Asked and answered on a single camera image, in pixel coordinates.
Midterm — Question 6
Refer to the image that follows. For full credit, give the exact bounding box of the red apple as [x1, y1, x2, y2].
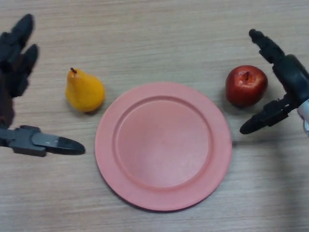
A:
[225, 65, 268, 108]

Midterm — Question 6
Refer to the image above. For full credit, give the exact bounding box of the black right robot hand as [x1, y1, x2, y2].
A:
[239, 29, 309, 135]

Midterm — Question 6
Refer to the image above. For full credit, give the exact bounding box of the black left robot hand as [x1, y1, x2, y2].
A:
[0, 14, 85, 157]

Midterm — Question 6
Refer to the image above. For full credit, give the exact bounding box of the pink round plate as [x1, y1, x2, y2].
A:
[95, 81, 233, 213]

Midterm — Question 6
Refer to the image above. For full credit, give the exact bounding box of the yellow pear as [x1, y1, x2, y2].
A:
[65, 67, 106, 113]

